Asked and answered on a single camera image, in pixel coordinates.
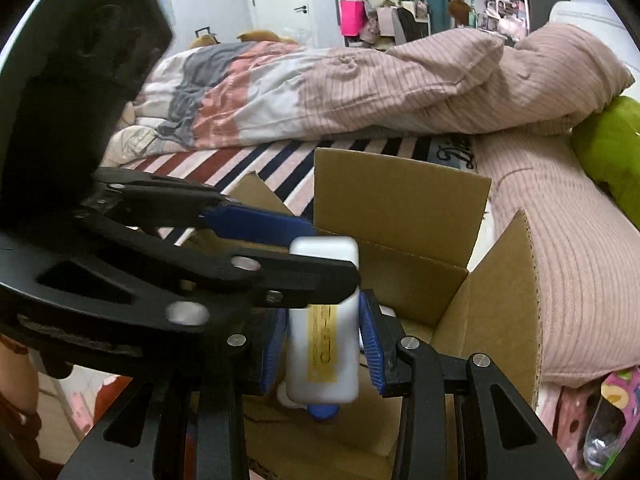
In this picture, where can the person's left forearm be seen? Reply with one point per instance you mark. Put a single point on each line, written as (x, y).
(17, 385)

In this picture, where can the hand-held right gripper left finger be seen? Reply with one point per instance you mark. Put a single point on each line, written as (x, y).
(267, 355)

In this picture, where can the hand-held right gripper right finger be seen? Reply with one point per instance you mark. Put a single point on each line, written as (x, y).
(372, 355)

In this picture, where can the pink striped duvet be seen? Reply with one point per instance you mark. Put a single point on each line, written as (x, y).
(400, 85)

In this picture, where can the pink gift bag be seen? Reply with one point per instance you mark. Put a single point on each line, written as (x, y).
(352, 16)

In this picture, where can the white plastic bottle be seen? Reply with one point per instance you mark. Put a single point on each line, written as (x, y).
(327, 365)

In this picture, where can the brown plush toy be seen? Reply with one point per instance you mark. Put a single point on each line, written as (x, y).
(262, 35)

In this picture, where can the striped bedsheet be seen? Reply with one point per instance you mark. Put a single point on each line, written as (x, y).
(240, 162)

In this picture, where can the green pillow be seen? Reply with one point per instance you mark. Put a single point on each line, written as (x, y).
(612, 150)

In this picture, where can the brown cardboard box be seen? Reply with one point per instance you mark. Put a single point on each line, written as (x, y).
(400, 195)

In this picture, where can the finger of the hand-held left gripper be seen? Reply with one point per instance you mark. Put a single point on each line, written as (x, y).
(300, 280)
(255, 225)

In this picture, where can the colourful printed plastic bag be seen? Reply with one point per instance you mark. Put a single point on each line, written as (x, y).
(617, 410)

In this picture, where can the white padded headboard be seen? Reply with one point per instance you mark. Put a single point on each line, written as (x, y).
(592, 17)

